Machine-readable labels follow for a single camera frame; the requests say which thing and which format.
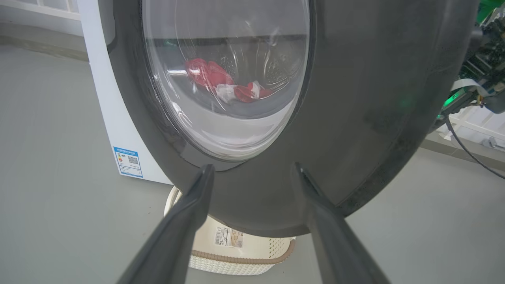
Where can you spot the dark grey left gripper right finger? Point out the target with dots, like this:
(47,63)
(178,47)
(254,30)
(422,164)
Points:
(335,244)

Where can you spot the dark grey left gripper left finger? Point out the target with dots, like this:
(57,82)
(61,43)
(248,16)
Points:
(173,236)

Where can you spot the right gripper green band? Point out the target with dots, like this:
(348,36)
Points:
(483,59)

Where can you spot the dark round glass machine door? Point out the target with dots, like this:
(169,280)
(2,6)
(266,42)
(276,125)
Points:
(355,118)

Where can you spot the red and white garment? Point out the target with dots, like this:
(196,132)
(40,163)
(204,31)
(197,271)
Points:
(209,75)

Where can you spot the paper label on basket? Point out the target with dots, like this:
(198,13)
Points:
(229,237)

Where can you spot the cream perforated laundry basket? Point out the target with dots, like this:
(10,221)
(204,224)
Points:
(252,256)

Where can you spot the white washing machine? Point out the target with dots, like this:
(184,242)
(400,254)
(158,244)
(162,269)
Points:
(106,102)

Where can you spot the blue energy label sticker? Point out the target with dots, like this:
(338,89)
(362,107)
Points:
(128,161)

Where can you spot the white metal railing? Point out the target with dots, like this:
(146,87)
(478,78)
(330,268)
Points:
(47,8)

